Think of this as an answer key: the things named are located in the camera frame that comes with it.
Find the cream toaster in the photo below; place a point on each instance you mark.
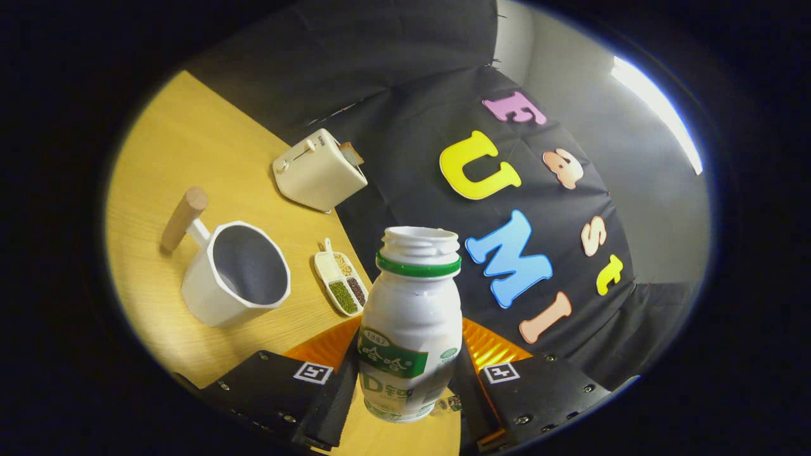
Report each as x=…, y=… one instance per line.
x=317, y=180

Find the black backdrop cloth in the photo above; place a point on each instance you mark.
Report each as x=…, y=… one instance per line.
x=393, y=76

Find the toast bread slice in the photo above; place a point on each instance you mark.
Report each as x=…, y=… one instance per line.
x=350, y=154

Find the white divided dish with beans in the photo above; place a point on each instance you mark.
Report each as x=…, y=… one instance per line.
x=326, y=266

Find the wooden table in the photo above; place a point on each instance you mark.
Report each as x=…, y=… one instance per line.
x=190, y=139

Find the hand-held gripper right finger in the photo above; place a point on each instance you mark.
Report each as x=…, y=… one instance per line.
x=472, y=405

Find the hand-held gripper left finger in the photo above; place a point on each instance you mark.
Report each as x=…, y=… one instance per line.
x=339, y=405

